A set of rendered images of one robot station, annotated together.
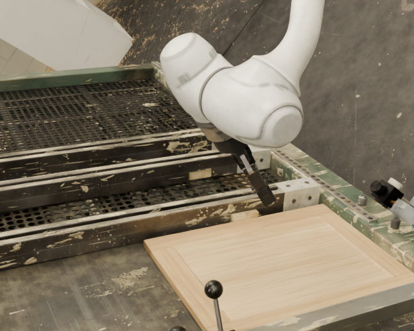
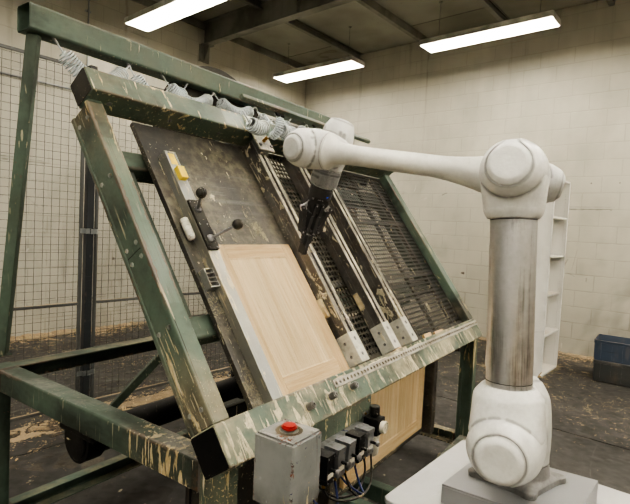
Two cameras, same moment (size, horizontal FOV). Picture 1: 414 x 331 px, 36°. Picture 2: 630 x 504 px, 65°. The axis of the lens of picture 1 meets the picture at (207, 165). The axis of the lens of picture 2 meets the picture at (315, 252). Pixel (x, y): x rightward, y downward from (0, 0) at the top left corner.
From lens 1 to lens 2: 121 cm
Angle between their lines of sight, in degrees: 41
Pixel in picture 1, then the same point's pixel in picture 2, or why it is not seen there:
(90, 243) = (279, 216)
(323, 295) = (258, 321)
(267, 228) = (314, 318)
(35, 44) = not seen: hidden behind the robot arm
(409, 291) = (265, 371)
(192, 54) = (335, 122)
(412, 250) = (307, 395)
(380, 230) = (325, 385)
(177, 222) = (305, 262)
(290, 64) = (332, 146)
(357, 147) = not seen: outside the picture
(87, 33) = not seen: hidden behind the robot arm
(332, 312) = (240, 310)
